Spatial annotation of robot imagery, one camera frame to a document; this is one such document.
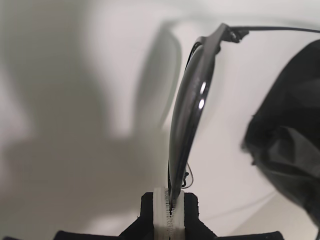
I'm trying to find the black sunglasses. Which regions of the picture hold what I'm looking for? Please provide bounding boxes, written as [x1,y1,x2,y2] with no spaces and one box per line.
[166,22,320,201]

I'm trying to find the black gripper finger with white pad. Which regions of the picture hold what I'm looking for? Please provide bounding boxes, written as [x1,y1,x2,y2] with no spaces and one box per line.
[54,186,172,240]
[171,190,283,240]

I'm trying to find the black baseball cap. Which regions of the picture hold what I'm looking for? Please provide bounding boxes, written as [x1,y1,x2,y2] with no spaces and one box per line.
[241,38,320,227]

